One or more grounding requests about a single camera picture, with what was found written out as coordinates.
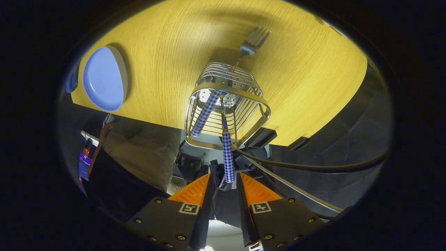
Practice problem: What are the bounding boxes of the thick black cable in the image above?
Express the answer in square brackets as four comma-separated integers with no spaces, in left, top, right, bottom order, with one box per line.
[237,148,388,174]

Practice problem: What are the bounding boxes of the spoon with checked handle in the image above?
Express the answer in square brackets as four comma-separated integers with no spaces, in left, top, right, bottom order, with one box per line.
[220,99,236,183]

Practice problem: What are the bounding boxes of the black table bracket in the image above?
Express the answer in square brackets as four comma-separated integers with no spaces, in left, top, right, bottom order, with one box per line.
[289,137,310,152]
[246,127,278,149]

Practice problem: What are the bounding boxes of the fork with checked handle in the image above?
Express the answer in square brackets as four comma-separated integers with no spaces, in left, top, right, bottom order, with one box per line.
[191,26,272,137]

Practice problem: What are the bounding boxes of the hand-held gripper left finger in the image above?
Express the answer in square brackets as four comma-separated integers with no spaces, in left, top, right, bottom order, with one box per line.
[125,173,217,251]

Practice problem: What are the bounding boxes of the person's khaki trousers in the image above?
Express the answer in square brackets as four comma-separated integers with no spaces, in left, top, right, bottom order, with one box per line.
[103,117,182,192]

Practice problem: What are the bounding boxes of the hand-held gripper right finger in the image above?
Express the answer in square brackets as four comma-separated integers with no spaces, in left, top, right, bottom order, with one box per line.
[236,172,327,251]

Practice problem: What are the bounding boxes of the blue cloth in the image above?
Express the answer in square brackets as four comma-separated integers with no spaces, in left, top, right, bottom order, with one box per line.
[66,61,80,94]

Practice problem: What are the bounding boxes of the thin grey cable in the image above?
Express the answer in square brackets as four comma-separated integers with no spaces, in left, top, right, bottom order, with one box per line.
[244,157,344,212]

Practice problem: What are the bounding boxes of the blue plate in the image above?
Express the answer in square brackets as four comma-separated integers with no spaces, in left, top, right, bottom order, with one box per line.
[83,45,128,112]

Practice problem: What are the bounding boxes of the white flat device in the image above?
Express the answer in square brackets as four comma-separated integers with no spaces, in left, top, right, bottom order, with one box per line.
[81,130,100,143]

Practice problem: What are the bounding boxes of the metal wire cutlery rack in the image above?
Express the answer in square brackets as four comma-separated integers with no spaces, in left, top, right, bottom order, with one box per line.
[184,62,271,151]

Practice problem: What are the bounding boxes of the lit purple screen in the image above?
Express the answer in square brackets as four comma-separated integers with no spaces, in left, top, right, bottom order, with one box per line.
[78,152,92,182]

